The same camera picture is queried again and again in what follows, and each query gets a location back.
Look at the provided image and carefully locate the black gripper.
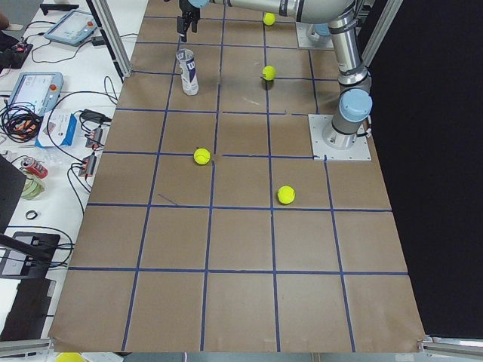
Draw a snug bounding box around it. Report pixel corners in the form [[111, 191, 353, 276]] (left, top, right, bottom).
[[177, 0, 201, 41]]

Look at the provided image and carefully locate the clear tennis ball can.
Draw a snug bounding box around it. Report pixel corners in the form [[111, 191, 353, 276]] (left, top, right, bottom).
[[176, 48, 199, 96]]

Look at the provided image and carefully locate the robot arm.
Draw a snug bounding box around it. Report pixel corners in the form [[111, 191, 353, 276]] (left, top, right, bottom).
[[218, 1, 373, 150]]

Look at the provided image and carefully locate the tennis ball far right side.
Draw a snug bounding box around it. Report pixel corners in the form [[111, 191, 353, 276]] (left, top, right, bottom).
[[263, 12, 276, 26]]

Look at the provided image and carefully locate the tennis ball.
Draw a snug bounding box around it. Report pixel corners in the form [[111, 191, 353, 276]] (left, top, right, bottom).
[[262, 66, 277, 81], [263, 12, 276, 26], [277, 185, 296, 205], [193, 148, 211, 165]]

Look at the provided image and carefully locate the tennis ball centre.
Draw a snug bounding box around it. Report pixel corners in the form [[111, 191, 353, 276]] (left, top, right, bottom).
[[262, 66, 277, 81]]

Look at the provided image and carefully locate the tennis ball near left side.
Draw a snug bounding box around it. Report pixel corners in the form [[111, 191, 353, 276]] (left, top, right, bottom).
[[193, 148, 211, 165]]

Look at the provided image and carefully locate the tennis ball far left side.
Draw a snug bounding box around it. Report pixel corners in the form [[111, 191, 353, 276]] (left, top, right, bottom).
[[277, 185, 296, 205]]

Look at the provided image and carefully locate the teach pendant far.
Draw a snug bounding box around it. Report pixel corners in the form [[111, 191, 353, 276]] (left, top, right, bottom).
[[44, 9, 97, 46]]

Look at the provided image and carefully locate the teach pendant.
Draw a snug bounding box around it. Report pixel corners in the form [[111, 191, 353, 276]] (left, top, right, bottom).
[[44, 9, 97, 46], [8, 72, 63, 116]]

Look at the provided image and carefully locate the black power adapter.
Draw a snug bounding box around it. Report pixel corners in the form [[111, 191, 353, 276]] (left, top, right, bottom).
[[80, 109, 112, 124]]

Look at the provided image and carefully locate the grey usb hub far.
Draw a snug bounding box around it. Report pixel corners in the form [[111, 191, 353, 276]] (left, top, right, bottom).
[[85, 127, 103, 149]]

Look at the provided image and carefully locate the grey usb hub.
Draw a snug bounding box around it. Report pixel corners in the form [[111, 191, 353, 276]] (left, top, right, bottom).
[[78, 154, 97, 178], [85, 127, 103, 149]]

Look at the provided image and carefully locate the teach pendant near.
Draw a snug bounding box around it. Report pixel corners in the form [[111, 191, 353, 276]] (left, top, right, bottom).
[[8, 72, 63, 116]]

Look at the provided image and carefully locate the blue box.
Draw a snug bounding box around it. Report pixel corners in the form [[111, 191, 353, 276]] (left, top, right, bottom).
[[35, 109, 77, 149]]

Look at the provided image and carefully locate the grey usb hub near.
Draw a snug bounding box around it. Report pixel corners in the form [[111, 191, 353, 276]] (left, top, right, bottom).
[[78, 154, 97, 178]]

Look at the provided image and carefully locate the person sitting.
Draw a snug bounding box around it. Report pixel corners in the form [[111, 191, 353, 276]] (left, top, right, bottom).
[[1, 13, 22, 70]]

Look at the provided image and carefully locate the red soda can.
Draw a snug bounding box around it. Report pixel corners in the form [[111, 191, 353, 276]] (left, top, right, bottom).
[[21, 157, 48, 179]]

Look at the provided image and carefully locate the green tape roll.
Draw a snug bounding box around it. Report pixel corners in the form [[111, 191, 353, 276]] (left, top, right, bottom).
[[21, 173, 45, 200]]

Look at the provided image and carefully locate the black docking device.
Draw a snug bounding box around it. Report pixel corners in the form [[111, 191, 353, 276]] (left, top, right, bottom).
[[1, 232, 60, 279]]

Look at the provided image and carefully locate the black laptop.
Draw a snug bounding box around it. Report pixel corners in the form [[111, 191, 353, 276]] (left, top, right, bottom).
[[1, 278, 56, 342]]

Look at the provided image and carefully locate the aluminium post right view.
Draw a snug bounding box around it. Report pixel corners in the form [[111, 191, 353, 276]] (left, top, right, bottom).
[[86, 0, 132, 81]]

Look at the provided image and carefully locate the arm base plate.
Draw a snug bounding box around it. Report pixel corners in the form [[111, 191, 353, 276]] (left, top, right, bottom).
[[308, 114, 371, 161], [296, 23, 334, 51]]

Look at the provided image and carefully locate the tangle of cables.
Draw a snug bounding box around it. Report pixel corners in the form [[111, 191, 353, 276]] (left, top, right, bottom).
[[0, 101, 45, 143]]

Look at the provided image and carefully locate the aluminium post back right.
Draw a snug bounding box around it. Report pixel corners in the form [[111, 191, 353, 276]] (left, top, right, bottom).
[[359, 0, 403, 68]]

